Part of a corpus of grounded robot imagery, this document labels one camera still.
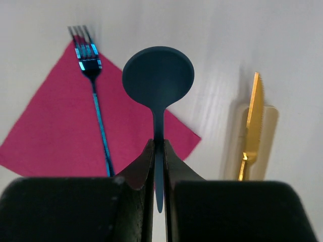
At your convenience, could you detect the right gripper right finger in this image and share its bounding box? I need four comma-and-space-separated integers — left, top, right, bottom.
164, 141, 316, 241

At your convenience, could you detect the gold metal knife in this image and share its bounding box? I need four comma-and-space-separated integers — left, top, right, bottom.
238, 72, 264, 181

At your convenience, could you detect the pink paper napkin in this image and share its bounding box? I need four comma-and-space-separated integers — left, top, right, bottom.
0, 34, 202, 192

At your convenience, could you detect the beige wooden utensil tray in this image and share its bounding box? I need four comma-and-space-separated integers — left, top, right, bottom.
223, 104, 279, 180

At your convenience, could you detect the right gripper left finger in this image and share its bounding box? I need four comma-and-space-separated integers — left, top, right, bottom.
1, 140, 154, 241

